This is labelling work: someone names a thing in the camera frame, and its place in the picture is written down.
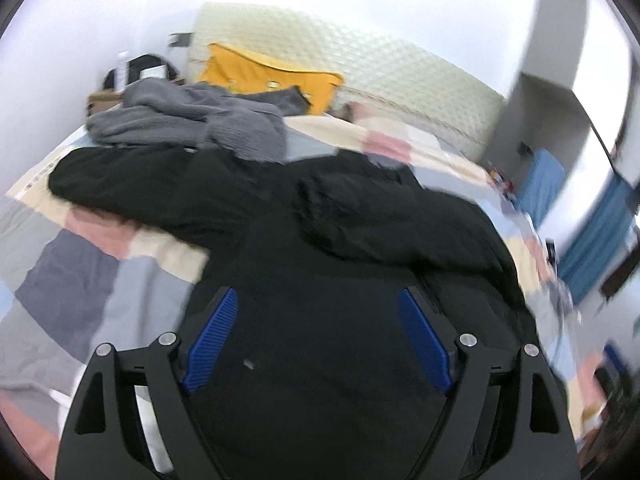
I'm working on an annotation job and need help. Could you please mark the black bag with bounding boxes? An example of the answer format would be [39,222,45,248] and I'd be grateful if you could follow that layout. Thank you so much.
[102,54,178,91]

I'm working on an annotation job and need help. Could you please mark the blue curtain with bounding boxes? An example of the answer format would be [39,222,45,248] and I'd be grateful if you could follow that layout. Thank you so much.
[557,177,638,306]

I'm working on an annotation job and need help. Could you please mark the dark grey garment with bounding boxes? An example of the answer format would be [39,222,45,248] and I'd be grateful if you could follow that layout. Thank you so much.
[235,86,313,116]

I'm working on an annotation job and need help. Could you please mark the yellow pillow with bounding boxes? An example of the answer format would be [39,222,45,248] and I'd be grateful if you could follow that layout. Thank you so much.
[197,42,345,117]

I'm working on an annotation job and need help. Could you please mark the black padded jacket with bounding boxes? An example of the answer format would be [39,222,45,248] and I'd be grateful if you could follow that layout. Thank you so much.
[48,147,538,480]

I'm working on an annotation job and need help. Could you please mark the cluster of small bottles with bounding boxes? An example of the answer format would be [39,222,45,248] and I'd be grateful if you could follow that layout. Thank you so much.
[487,165,516,196]

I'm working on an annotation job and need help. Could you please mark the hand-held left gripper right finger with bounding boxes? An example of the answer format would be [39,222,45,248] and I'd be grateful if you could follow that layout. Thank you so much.
[397,286,583,480]

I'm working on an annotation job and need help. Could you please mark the wooden nightstand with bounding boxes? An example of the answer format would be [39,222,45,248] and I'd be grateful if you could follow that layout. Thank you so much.
[86,91,126,118]

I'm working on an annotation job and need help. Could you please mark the grey fleece garment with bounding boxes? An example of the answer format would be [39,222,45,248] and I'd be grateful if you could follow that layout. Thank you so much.
[86,80,290,163]

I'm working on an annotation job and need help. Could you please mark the cream quilted headboard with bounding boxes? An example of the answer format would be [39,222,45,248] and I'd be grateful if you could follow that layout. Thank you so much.
[189,2,506,161]

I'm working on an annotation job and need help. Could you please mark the checked pastel quilt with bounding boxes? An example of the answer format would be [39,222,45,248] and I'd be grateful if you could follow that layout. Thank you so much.
[0,110,608,480]

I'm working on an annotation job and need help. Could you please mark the grey white wardrobe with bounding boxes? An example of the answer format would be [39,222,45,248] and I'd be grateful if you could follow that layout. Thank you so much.
[482,0,640,241]

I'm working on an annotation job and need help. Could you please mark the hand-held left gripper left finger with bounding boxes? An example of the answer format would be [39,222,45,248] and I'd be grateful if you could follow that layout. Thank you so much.
[54,286,240,480]

